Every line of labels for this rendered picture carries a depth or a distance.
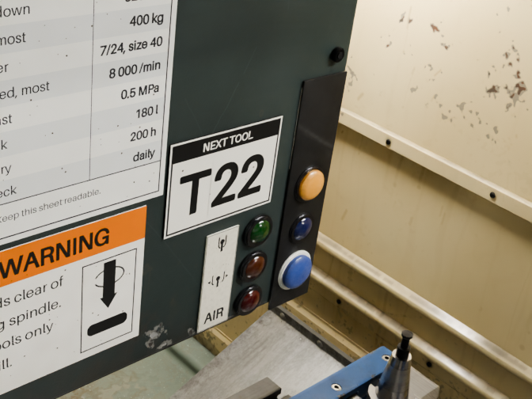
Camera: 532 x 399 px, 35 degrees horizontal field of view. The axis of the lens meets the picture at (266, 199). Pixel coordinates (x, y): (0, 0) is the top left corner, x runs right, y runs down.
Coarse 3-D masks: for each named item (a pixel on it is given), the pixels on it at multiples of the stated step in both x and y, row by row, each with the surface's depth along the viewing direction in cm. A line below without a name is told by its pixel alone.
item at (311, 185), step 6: (306, 174) 64; (312, 174) 64; (318, 174) 64; (306, 180) 64; (312, 180) 64; (318, 180) 65; (300, 186) 64; (306, 186) 64; (312, 186) 64; (318, 186) 65; (300, 192) 64; (306, 192) 64; (312, 192) 65; (318, 192) 65; (306, 198) 65; (312, 198) 65
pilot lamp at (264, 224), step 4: (264, 220) 63; (256, 224) 62; (260, 224) 63; (264, 224) 63; (268, 224) 63; (256, 228) 62; (260, 228) 63; (264, 228) 63; (268, 228) 63; (252, 232) 62; (256, 232) 63; (260, 232) 63; (264, 232) 63; (268, 232) 64; (252, 236) 63; (256, 236) 63; (260, 236) 63; (264, 236) 63; (252, 240) 63; (256, 240) 63; (260, 240) 63
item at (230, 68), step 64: (192, 0) 49; (256, 0) 53; (320, 0) 57; (192, 64) 52; (256, 64) 56; (320, 64) 60; (192, 128) 54; (192, 256) 60; (192, 320) 63; (64, 384) 56
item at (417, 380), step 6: (414, 372) 119; (414, 378) 118; (420, 378) 118; (426, 378) 118; (414, 384) 117; (420, 384) 117; (426, 384) 117; (432, 384) 117; (414, 390) 116; (420, 390) 116; (426, 390) 116; (432, 390) 116; (438, 390) 116; (420, 396) 115; (426, 396) 115; (432, 396) 115; (438, 396) 116
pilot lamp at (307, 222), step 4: (304, 220) 66; (308, 220) 67; (300, 224) 66; (304, 224) 66; (308, 224) 67; (296, 228) 66; (300, 228) 66; (304, 228) 66; (308, 228) 67; (296, 232) 66; (300, 232) 66; (304, 232) 67; (308, 232) 67; (296, 236) 66; (300, 236) 67; (304, 236) 67
